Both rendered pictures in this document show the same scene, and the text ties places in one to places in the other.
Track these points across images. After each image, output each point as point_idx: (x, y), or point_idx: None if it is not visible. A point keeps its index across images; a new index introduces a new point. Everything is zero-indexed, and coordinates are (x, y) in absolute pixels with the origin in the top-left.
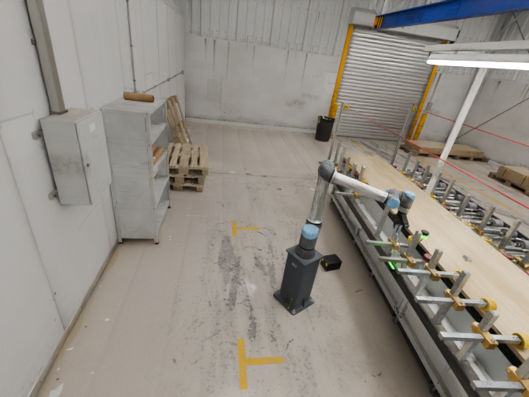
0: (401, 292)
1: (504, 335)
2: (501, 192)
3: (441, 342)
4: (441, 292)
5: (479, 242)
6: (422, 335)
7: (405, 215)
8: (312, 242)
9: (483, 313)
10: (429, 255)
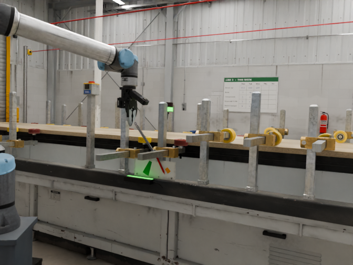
0: (176, 207)
1: None
2: None
3: (279, 201)
4: (216, 174)
5: (187, 133)
6: (217, 256)
7: (135, 91)
8: (10, 181)
9: (278, 146)
10: (180, 138)
